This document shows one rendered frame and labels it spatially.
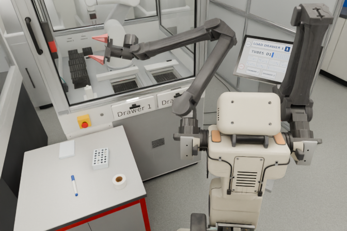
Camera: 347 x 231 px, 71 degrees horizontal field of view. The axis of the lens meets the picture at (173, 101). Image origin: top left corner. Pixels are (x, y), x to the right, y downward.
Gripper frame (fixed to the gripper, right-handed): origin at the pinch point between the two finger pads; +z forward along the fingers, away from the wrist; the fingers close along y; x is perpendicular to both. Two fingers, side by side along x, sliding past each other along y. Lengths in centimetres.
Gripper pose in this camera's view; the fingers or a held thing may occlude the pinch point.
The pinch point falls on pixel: (92, 47)
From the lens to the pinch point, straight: 127.2
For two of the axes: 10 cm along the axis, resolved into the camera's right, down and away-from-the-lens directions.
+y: -0.9, 9.6, -2.5
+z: -9.6, -1.5, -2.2
